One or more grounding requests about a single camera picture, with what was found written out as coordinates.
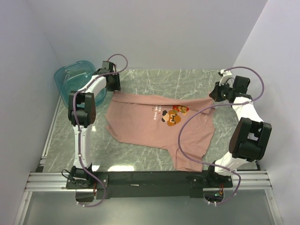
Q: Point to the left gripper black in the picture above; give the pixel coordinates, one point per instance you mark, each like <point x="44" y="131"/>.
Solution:
<point x="117" y="87"/>

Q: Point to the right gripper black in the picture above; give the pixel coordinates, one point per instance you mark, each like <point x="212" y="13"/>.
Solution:
<point x="215" y="94"/>

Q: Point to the teal plastic basin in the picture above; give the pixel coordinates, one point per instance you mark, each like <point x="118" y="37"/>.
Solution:
<point x="74" y="77"/>

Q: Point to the pink t shirt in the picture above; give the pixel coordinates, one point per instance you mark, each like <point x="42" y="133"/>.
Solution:
<point x="182" y="127"/>

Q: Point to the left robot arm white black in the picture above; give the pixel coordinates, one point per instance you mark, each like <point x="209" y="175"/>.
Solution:
<point x="82" y="114"/>

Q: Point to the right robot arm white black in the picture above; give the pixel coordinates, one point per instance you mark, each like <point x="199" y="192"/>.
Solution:
<point x="250" y="138"/>

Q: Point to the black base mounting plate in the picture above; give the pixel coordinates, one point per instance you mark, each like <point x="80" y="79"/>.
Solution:
<point x="147" y="184"/>

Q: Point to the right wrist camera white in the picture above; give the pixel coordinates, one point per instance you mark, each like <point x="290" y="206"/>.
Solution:
<point x="225" y="75"/>

